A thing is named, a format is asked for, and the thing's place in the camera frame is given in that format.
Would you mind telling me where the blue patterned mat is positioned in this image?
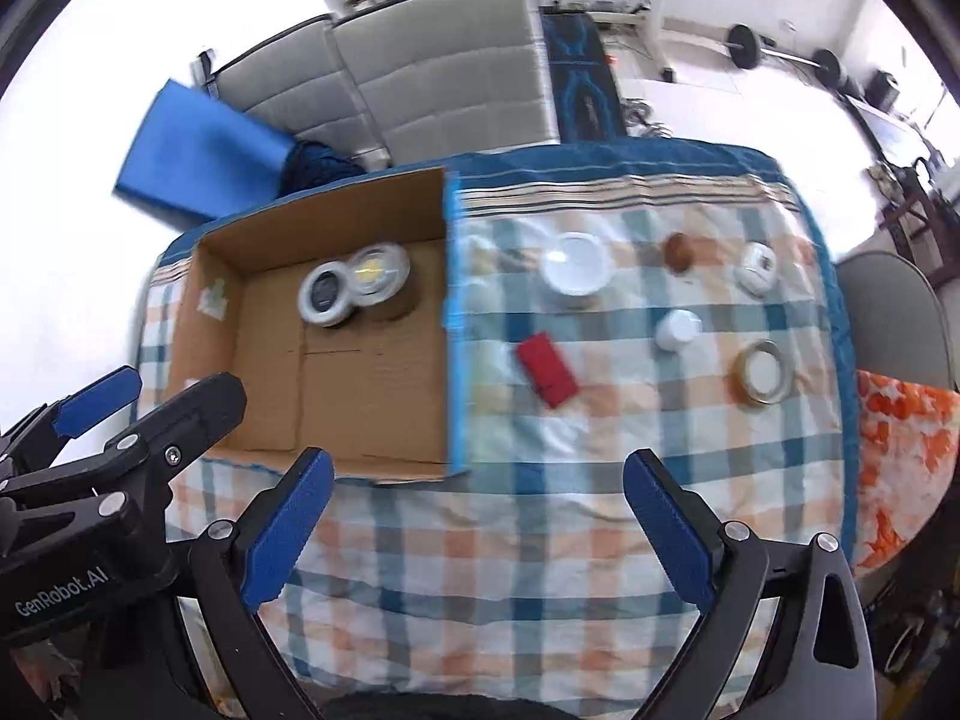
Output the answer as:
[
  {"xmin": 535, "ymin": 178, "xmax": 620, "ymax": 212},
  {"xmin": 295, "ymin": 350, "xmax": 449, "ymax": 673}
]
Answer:
[{"xmin": 541, "ymin": 9, "xmax": 630, "ymax": 143}]

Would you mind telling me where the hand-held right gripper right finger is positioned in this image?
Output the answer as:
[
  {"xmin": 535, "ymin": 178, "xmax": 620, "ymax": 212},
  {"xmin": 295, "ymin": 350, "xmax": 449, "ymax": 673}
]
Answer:
[{"xmin": 622, "ymin": 448, "xmax": 880, "ymax": 720}]

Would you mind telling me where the white tape roll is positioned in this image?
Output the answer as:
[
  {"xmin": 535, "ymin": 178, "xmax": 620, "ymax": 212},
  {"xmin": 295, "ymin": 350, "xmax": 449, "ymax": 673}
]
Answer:
[{"xmin": 298, "ymin": 261, "xmax": 356, "ymax": 328}]

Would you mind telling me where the red rectangular box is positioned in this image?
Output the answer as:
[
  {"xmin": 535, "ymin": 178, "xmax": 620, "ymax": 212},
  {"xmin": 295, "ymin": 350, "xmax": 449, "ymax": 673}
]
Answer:
[{"xmin": 514, "ymin": 331, "xmax": 581, "ymax": 410}]

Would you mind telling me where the clear lid yellow jar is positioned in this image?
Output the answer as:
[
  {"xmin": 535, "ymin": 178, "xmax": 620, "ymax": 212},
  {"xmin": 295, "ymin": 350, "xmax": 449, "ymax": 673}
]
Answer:
[{"xmin": 346, "ymin": 241, "xmax": 412, "ymax": 305}]

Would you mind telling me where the cardboard box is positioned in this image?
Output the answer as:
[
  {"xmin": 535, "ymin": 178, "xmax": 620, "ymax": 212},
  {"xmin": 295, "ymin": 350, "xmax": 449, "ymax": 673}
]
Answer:
[{"xmin": 163, "ymin": 166, "xmax": 470, "ymax": 483}]

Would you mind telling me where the brown round container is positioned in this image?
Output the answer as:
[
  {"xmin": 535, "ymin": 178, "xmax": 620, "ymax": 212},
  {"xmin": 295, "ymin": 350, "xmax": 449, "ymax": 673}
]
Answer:
[{"xmin": 663, "ymin": 231, "xmax": 698, "ymax": 274}]

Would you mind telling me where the short black barbell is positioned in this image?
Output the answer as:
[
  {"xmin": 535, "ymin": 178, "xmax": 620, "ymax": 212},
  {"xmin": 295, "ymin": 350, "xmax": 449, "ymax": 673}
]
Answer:
[{"xmin": 727, "ymin": 24, "xmax": 845, "ymax": 88}]

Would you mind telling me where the white round bowl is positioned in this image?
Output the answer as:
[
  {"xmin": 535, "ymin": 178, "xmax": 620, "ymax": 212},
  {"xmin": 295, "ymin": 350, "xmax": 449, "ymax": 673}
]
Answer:
[{"xmin": 538, "ymin": 231, "xmax": 614, "ymax": 299}]

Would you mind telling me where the dark blue knitted cloth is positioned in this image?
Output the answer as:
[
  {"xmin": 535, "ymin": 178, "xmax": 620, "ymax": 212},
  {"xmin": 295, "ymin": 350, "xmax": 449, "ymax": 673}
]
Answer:
[{"xmin": 279, "ymin": 139, "xmax": 369, "ymax": 193}]

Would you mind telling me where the grey chair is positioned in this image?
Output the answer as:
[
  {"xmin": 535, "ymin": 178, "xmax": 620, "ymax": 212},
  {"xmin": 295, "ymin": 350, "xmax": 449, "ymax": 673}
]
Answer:
[{"xmin": 834, "ymin": 251, "xmax": 960, "ymax": 395}]

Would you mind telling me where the shiny blue box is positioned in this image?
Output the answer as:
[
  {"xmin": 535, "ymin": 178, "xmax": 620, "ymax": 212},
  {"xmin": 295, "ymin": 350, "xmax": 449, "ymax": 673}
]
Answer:
[{"xmin": 112, "ymin": 79, "xmax": 296, "ymax": 230}]

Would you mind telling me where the checked tablecloth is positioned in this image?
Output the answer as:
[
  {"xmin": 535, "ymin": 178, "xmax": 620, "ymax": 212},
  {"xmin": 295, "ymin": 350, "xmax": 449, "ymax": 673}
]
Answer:
[{"xmin": 135, "ymin": 141, "xmax": 861, "ymax": 700}]

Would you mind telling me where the white round case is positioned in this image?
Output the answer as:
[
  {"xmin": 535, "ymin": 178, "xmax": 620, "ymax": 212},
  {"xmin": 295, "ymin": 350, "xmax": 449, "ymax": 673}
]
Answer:
[{"xmin": 733, "ymin": 241, "xmax": 779, "ymax": 299}]

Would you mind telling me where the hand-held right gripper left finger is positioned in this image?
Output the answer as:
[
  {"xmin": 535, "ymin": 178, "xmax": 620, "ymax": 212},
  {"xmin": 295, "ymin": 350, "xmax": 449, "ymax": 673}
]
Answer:
[{"xmin": 176, "ymin": 447, "xmax": 335, "ymax": 720}]

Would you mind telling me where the small white cap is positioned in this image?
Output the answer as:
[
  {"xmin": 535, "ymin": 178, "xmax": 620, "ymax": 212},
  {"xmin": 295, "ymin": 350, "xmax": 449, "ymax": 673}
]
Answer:
[{"xmin": 654, "ymin": 309, "xmax": 704, "ymax": 352}]

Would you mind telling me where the tan tape roll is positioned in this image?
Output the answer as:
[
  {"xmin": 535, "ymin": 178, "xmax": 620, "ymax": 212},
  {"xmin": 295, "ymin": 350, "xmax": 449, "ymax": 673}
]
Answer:
[{"xmin": 731, "ymin": 340, "xmax": 795, "ymax": 407}]

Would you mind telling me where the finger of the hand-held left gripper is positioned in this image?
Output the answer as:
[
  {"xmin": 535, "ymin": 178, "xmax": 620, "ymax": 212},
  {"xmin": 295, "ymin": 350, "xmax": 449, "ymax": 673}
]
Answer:
[
  {"xmin": 0, "ymin": 373, "xmax": 249, "ymax": 541},
  {"xmin": 0, "ymin": 366, "xmax": 143, "ymax": 482}
]

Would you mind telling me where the orange floral cloth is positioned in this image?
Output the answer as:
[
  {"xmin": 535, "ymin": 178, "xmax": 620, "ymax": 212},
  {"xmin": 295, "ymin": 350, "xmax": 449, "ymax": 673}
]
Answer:
[{"xmin": 854, "ymin": 369, "xmax": 960, "ymax": 572}]

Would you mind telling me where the grey padded sofa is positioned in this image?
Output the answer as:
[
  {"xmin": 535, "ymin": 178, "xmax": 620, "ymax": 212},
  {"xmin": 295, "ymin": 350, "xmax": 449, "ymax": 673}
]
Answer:
[{"xmin": 199, "ymin": 0, "xmax": 564, "ymax": 170}]

